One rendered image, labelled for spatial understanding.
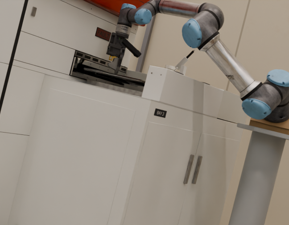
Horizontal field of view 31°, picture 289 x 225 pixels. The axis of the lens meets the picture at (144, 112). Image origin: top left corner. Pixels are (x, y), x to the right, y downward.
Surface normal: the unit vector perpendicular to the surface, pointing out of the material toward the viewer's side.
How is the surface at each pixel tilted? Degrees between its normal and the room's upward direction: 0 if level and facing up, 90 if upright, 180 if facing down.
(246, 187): 90
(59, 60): 90
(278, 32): 90
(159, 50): 90
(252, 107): 141
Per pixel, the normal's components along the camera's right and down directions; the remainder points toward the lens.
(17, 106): 0.80, 0.21
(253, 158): -0.71, -0.17
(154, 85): -0.55, -0.13
